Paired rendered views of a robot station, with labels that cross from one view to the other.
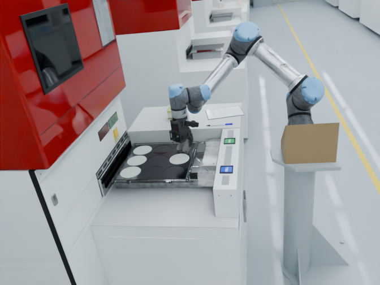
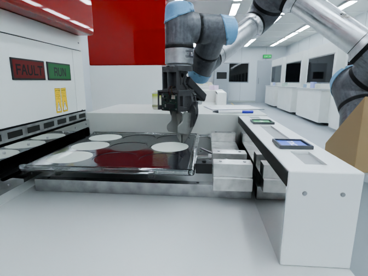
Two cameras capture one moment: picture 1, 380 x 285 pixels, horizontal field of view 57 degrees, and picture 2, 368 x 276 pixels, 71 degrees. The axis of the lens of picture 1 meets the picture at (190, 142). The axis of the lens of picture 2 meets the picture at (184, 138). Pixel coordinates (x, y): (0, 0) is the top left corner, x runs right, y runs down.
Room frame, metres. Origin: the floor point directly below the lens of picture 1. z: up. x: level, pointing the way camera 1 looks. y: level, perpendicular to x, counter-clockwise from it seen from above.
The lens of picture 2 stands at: (0.84, 0.11, 1.07)
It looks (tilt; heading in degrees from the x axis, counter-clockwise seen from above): 12 degrees down; 353
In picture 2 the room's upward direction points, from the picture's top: straight up
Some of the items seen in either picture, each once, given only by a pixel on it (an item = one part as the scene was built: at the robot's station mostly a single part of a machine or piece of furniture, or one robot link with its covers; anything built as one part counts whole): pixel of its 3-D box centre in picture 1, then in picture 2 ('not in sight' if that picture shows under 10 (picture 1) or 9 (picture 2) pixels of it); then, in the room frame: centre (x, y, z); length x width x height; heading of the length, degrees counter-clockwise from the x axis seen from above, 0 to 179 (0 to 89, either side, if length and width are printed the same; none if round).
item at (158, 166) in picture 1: (157, 160); (128, 147); (1.54, 0.17, 0.90); 0.34 x 0.34 x 0.01; 78
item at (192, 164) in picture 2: (193, 159); (195, 149); (1.50, 0.00, 0.90); 0.38 x 0.01 x 0.01; 168
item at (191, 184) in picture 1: (165, 184); (140, 187); (1.41, 0.14, 0.84); 0.50 x 0.02 x 0.03; 78
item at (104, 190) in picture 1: (117, 163); (52, 148); (1.57, 0.38, 0.89); 0.44 x 0.02 x 0.10; 168
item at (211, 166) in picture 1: (208, 165); (229, 156); (1.42, -0.07, 0.89); 0.08 x 0.03 x 0.03; 78
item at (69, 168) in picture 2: (149, 181); (104, 170); (1.36, 0.21, 0.90); 0.37 x 0.01 x 0.01; 78
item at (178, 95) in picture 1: (177, 96); (180, 26); (1.55, 0.03, 1.21); 0.09 x 0.08 x 0.11; 99
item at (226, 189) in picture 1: (229, 167); (271, 160); (1.40, -0.17, 0.89); 0.55 x 0.09 x 0.14; 168
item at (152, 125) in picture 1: (188, 127); (179, 125); (1.89, 0.00, 0.89); 0.62 x 0.35 x 0.14; 78
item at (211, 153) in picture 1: (210, 163); (226, 159); (1.50, -0.09, 0.87); 0.36 x 0.08 x 0.03; 168
